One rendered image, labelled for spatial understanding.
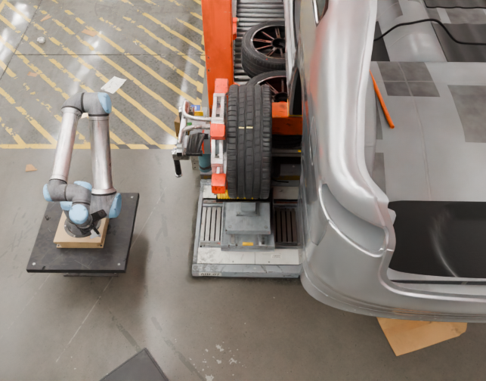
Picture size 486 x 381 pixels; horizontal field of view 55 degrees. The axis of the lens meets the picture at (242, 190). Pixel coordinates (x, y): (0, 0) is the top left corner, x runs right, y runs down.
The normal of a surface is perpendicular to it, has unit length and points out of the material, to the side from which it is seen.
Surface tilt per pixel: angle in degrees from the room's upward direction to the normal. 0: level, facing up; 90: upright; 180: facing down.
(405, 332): 2
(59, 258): 0
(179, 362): 0
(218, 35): 90
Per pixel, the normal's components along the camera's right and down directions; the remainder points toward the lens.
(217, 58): -0.02, 0.78
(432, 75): 0.00, -0.71
